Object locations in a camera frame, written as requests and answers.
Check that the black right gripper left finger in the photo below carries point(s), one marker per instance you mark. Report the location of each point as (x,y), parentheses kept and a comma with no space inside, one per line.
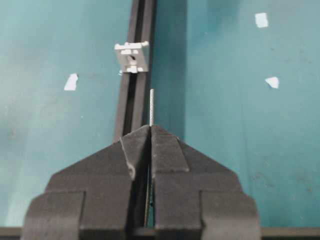
(101,197)

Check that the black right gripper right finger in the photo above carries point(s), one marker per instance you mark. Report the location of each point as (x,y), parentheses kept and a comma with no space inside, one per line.
(197,198)

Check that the tape mark centre left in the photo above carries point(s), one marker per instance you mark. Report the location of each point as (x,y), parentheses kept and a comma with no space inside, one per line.
(273,82)

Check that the lower black aluminium rail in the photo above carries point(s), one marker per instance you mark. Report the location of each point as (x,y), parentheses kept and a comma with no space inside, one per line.
(134,88)

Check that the tape mark below rail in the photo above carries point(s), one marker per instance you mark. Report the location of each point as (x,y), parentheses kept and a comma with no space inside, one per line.
(71,83)

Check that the white metal fitting on rail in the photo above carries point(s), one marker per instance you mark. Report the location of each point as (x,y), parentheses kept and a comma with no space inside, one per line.
(133,57)

